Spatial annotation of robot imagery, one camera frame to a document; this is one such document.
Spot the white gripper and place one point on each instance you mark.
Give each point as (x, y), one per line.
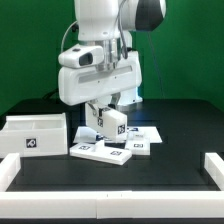
(81, 85)

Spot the white cabinet block with markers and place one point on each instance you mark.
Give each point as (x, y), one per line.
(109, 122)

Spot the white cabinet door panel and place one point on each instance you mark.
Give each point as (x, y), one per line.
(138, 143)

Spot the white cabinet body box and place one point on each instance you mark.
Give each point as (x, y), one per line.
(34, 135)

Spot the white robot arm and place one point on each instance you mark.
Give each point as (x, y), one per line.
(101, 64)

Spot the white marker sheet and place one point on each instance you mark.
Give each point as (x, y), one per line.
(88, 135)

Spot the white panel with knob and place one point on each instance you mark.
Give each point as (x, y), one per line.
(100, 152)

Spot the white U-shaped table fence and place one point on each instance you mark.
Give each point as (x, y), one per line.
(102, 204)

